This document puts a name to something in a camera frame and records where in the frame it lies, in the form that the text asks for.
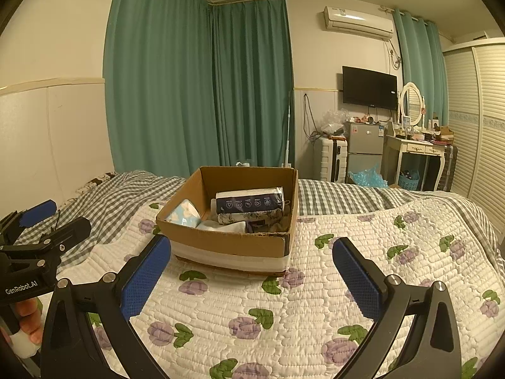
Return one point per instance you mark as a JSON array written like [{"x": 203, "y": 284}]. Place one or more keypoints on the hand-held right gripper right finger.
[{"x": 355, "y": 276}]

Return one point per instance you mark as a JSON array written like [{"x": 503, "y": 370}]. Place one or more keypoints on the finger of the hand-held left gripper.
[
  {"x": 69, "y": 233},
  {"x": 37, "y": 211}
]

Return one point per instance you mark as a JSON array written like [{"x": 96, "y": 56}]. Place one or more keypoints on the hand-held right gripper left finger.
[{"x": 146, "y": 278}]

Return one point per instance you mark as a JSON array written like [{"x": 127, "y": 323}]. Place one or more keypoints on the light blue packet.
[{"x": 183, "y": 213}]

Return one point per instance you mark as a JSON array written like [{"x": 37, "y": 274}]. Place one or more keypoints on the brown cardboard box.
[{"x": 221, "y": 244}]

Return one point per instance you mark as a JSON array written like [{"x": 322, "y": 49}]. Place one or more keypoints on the white soft pack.
[{"x": 221, "y": 227}]

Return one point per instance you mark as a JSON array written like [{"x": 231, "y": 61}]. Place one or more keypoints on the floral fabric pouch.
[{"x": 252, "y": 218}]

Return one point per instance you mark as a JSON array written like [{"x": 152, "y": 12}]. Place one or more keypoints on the navy tissue pack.
[{"x": 248, "y": 201}]

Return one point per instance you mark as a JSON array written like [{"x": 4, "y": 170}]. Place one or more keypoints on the person's left hand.
[{"x": 29, "y": 312}]

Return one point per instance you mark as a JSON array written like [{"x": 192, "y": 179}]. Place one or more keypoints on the brown patterned cloth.
[{"x": 100, "y": 178}]

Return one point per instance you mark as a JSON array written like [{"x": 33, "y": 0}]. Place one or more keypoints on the white floral quilt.
[{"x": 300, "y": 323}]

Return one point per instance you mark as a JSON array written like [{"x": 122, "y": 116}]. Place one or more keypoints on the blue plastic bag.
[{"x": 367, "y": 177}]

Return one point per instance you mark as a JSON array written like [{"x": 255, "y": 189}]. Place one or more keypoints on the teal basket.
[{"x": 408, "y": 181}]

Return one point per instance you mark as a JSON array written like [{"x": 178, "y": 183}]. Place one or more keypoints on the white suitcase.
[{"x": 327, "y": 158}]

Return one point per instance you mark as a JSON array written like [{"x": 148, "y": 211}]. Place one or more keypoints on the grey fridge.
[{"x": 365, "y": 142}]

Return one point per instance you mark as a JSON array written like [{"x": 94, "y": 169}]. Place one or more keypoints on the dark suitcase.
[{"x": 447, "y": 169}]

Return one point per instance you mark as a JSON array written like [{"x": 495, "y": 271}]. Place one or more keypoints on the white dressing table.
[{"x": 418, "y": 148}]

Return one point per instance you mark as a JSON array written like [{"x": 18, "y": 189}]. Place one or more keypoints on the clear plastic bags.
[{"x": 333, "y": 122}]

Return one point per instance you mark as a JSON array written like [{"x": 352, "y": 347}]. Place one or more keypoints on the white pole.
[{"x": 289, "y": 126}]

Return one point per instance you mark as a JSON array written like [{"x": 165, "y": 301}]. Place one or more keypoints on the wide green curtain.
[{"x": 158, "y": 75}]

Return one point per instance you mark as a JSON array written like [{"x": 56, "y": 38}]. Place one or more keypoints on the white oval mirror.
[{"x": 412, "y": 102}]

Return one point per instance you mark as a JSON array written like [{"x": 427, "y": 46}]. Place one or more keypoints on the white louvred wardrobe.
[{"x": 481, "y": 126}]

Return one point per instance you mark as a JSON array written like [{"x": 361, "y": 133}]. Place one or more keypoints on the narrow green curtain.
[{"x": 420, "y": 67}]

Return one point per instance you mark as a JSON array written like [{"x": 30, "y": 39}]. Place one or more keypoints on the white air conditioner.
[{"x": 357, "y": 21}]

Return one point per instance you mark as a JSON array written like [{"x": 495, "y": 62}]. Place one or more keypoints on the black wall television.
[{"x": 369, "y": 87}]

